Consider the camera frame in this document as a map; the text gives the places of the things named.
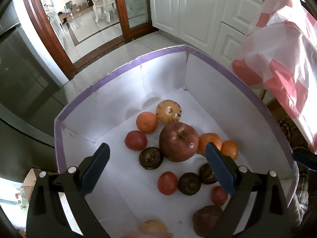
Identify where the left hand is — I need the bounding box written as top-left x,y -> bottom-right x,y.
120,231 -> 174,238

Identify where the red white checkered tablecloth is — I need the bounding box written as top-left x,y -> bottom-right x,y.
230,0 -> 316,153

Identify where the small dark mangosteen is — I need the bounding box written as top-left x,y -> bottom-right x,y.
198,163 -> 218,185

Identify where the orange tangerine front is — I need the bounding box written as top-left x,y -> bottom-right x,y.
197,133 -> 222,157

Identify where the small red tomato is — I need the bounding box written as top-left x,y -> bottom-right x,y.
211,186 -> 228,205
158,171 -> 178,196

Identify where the orange tangerine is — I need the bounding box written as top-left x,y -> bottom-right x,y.
197,133 -> 222,157
220,140 -> 239,161
136,112 -> 159,133

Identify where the orange tangerine back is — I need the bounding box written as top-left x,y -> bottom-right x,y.
136,112 -> 159,133

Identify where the dark purple mangosteen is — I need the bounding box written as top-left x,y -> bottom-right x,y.
178,172 -> 201,196

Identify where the dark refrigerator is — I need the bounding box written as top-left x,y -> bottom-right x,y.
1,3 -> 66,182

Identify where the large red tomato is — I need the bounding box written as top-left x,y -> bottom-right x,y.
124,131 -> 148,151

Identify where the dark red passion fruit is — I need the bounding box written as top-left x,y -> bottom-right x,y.
192,205 -> 223,237

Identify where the wooden framed glass door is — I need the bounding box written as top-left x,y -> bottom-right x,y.
23,0 -> 154,80

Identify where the white kitchen cabinet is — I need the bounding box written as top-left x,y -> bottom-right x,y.
150,0 -> 262,67

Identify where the large red apple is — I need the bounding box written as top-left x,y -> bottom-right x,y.
158,121 -> 199,162

